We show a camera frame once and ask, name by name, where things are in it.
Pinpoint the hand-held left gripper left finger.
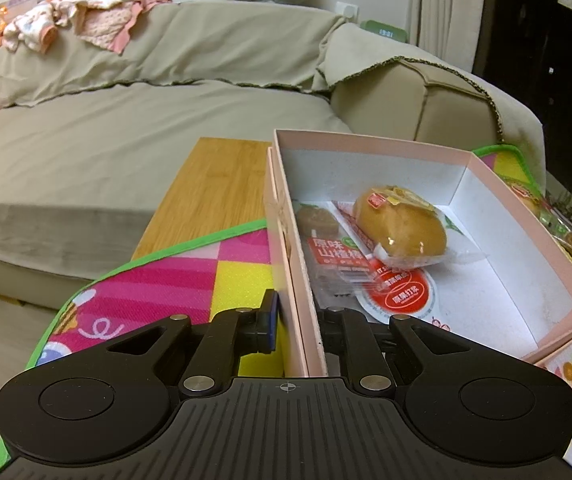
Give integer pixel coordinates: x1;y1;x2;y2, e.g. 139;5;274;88
106;289;281;397

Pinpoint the beige seat cover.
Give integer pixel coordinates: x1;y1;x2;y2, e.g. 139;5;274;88
0;79;355;281

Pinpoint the clear bun packet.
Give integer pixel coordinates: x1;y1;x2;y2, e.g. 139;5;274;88
546;205;572;267

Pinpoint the pink cardboard box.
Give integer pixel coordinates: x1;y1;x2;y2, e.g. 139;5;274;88
268;129;572;378

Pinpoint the red label hawthorn snack packet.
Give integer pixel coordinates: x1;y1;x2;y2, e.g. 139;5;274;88
296;202;381;311

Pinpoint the green digital clock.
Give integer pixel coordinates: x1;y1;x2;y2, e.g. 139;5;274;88
359;20;408;44

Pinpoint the wooden table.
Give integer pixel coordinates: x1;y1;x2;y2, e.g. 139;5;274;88
130;136;273;263

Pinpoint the beige sofa cover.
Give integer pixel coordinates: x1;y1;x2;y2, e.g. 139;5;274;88
313;22;547;196
0;1;347;117

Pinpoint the pink box lid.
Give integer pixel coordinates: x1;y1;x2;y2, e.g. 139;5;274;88
264;146;572;378

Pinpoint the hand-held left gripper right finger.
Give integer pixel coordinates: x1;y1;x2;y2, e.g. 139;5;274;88
316;306;473;395

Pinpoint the pink dotted garment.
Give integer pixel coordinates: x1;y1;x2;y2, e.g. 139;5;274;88
73;0;174;57

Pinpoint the colourful cartoon play mat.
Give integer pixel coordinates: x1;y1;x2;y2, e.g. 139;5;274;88
0;145;572;480

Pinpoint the bun packet with yellow label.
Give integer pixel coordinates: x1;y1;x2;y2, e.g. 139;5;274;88
333;185;489;268

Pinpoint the beige sofa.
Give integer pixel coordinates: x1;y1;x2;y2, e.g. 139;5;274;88
0;0;547;311

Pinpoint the round red label snack packet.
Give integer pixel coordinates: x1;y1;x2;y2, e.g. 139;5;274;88
353;255;454;331

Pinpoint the cream curtain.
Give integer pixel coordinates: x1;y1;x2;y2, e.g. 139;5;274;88
406;0;488;70

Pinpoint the white patterned baby garment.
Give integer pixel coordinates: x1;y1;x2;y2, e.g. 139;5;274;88
2;2;61;54

